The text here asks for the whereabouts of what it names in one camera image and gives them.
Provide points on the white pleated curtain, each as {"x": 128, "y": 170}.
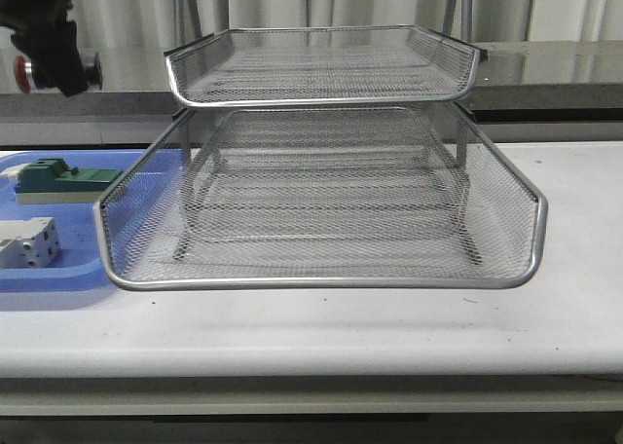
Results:
{"x": 149, "y": 23}

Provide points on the white circuit breaker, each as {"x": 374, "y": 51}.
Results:
{"x": 27, "y": 244}

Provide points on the grey stone back counter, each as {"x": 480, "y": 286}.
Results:
{"x": 526, "y": 91}

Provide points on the silver mesh tray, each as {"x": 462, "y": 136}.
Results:
{"x": 270, "y": 67}
{"x": 234, "y": 211}
{"x": 141, "y": 218}

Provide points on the blue plastic tray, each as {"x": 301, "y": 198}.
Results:
{"x": 77, "y": 266}

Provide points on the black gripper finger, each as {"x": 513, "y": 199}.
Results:
{"x": 42, "y": 32}

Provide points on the green and beige terminal block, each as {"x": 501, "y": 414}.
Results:
{"x": 54, "y": 181}

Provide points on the red emergency stop push button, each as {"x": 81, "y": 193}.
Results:
{"x": 31, "y": 78}

